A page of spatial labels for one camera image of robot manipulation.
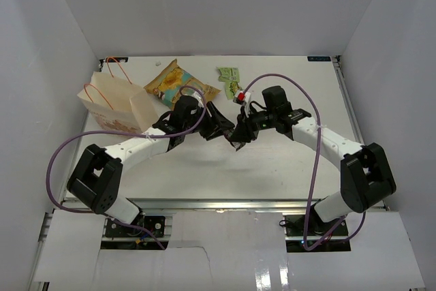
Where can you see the kettle chips bag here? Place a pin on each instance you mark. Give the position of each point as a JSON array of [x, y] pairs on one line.
[[166, 86]]

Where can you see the blue table corner label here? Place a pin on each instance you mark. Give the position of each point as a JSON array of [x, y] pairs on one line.
[[319, 59]]

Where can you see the beige paper bag orange handles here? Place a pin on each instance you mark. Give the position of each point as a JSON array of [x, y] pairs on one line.
[[117, 104]]

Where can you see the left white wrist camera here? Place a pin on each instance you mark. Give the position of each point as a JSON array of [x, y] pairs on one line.
[[197, 95]]

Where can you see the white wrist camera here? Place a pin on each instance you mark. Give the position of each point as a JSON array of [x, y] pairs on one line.
[[243, 99], [197, 95]]

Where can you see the brown chocolate bar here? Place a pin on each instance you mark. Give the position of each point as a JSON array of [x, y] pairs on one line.
[[235, 144]]

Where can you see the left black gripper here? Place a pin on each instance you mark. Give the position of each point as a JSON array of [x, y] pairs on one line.
[[214, 127]]

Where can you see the light green snack packet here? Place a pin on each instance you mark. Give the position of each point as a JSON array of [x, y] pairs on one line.
[[230, 74]]

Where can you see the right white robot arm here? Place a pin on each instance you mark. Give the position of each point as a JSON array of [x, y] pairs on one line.
[[365, 174]]

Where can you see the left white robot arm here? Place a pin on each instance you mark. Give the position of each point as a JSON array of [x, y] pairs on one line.
[[96, 179]]

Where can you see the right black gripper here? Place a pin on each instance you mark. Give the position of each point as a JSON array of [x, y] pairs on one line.
[[245, 126]]

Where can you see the aluminium table rail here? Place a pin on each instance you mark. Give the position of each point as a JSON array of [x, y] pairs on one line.
[[215, 204]]

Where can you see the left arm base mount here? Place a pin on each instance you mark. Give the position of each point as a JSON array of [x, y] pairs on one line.
[[154, 224]]

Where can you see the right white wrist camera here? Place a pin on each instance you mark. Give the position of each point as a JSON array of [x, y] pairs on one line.
[[243, 99]]

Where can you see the green sour candy packet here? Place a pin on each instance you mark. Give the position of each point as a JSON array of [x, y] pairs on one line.
[[231, 87]]

